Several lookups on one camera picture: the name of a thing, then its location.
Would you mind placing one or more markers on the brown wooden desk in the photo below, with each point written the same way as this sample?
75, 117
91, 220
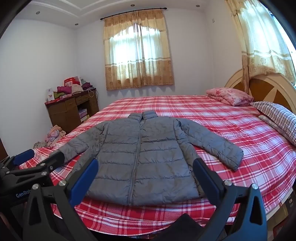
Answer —
67, 111

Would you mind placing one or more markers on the pink floral pillow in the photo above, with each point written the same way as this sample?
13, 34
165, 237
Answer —
229, 95

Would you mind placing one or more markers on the pink clothes pile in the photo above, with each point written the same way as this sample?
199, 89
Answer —
55, 135

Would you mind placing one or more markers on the white printed card box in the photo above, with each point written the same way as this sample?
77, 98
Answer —
50, 94

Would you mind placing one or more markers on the grey puffer jacket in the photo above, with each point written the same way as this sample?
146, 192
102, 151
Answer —
138, 153

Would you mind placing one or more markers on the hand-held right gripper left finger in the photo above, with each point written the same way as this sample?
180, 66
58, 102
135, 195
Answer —
84, 179

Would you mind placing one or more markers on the cardboard box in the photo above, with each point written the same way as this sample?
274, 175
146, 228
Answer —
285, 208

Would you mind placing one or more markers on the beige floral side curtain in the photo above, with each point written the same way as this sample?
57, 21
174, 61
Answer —
261, 39

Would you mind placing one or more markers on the grey clothes pile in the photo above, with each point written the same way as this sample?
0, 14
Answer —
39, 145

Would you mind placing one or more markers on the pale pink folded clothes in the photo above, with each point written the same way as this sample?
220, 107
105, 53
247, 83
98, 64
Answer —
76, 88

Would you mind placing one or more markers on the dark curtain rod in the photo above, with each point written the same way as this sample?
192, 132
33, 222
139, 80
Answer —
129, 12

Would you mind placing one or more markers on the magenta folded clothes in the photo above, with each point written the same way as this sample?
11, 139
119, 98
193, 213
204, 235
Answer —
63, 90

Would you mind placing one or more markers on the striped pillow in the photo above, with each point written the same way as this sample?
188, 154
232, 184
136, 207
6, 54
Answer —
277, 115

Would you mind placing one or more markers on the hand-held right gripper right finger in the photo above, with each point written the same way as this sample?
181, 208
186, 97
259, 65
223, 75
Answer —
204, 179

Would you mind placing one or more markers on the red gift box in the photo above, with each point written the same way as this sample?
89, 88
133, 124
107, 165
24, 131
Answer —
70, 81

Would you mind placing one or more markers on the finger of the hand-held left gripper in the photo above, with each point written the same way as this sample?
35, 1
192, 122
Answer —
23, 157
54, 160

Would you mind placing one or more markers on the beige floral window curtain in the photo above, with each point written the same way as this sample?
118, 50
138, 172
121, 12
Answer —
138, 51

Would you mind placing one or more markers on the bed with red plaid sheet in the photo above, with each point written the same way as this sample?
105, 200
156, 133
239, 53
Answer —
208, 129

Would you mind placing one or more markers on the purple folded clothes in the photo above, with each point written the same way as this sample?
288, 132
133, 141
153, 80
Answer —
86, 85

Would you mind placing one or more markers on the wooden bed headboard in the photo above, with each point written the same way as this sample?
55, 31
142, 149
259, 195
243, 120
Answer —
266, 87

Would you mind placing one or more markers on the beige patterned pillow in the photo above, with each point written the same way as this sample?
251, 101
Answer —
275, 128

